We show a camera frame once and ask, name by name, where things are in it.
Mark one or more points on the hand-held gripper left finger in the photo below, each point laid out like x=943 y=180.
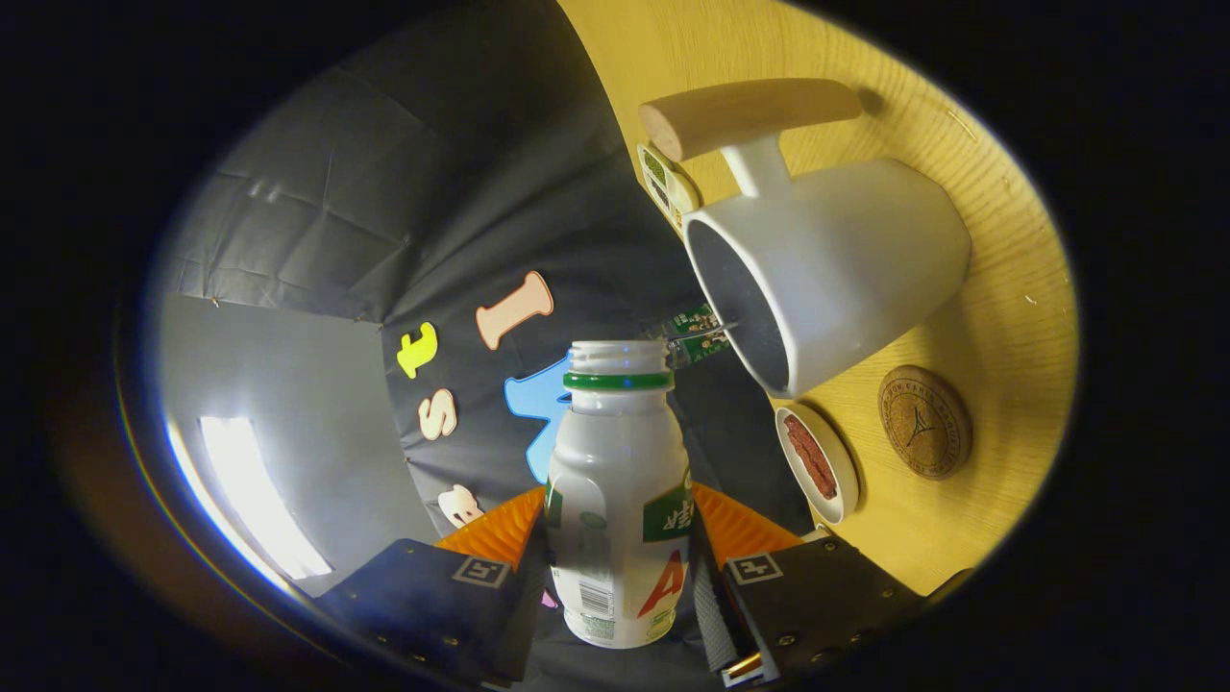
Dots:
x=524 y=615

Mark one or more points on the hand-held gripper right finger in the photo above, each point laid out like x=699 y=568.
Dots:
x=711 y=605

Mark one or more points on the white juice bottle green label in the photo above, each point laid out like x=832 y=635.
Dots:
x=615 y=461

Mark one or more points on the round cork coaster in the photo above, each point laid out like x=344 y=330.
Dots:
x=924 y=423

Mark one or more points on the clear plastic water bottle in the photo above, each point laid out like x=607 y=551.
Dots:
x=697 y=346

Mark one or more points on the red meat strip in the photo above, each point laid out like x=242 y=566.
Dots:
x=809 y=457

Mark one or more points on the white round plate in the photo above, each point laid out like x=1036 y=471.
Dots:
x=845 y=471

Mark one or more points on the ceiling light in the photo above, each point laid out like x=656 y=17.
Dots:
x=259 y=500

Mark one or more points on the wooden table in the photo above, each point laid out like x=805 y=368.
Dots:
x=999 y=384

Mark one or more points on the white divided dish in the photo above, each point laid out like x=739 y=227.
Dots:
x=685 y=197

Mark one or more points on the green bean heap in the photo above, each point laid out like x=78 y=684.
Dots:
x=654 y=165

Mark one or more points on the black backdrop cloth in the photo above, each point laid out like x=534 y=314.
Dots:
x=384 y=192

